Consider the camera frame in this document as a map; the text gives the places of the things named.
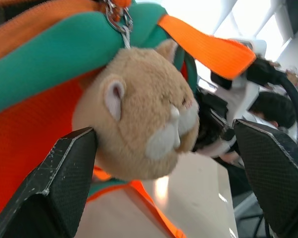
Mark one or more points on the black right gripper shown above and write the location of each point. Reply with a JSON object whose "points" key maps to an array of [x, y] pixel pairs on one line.
{"points": [[211, 116]]}

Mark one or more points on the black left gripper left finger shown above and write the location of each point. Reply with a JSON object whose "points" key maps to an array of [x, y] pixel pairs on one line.
{"points": [[64, 178]]}

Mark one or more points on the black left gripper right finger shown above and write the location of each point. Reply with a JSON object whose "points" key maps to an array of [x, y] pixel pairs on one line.
{"points": [[275, 173]]}

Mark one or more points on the orange and teal backpack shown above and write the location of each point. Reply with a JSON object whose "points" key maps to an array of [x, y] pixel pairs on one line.
{"points": [[52, 49]]}

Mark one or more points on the person with black hair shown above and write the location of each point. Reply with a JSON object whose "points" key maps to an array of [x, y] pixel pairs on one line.
{"points": [[273, 109]]}

